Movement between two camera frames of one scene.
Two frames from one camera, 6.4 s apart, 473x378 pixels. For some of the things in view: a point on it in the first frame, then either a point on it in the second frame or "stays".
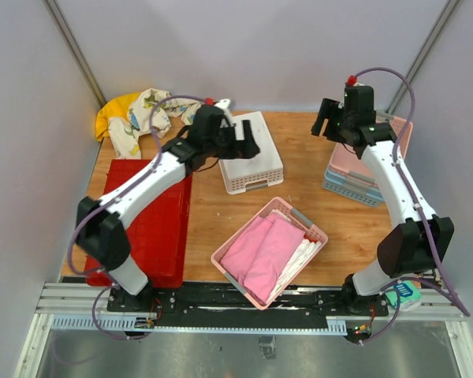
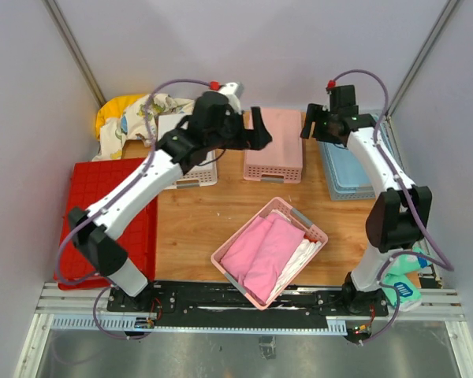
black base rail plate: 220,301 stays
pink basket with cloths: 266,259 stays
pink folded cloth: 260,253 stays
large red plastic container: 158,231 to 90,182
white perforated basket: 261,170 to 202,174
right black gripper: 329,109 to 315,114
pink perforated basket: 402,129 to 281,160
